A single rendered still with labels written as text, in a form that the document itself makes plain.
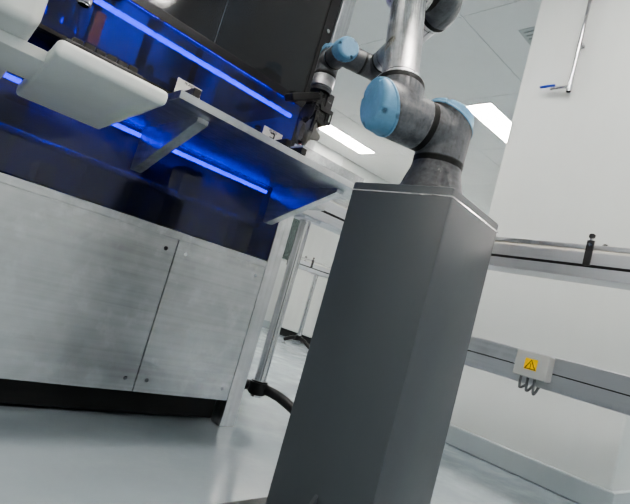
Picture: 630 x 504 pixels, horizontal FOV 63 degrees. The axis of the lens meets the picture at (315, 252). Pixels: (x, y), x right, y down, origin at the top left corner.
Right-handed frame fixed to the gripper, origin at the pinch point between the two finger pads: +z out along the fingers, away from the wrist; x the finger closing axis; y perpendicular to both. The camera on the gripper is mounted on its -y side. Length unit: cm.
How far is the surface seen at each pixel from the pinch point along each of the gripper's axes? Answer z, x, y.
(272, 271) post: 42.9, 15.6, 15.4
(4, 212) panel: 49, 15, -71
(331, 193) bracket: 15.8, -16.3, 5.3
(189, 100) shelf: 13, -25, -51
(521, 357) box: 48, -48, 86
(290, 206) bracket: 20.8, 2.2, 5.2
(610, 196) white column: -36, -41, 150
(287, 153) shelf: 13.7, -24.6, -20.4
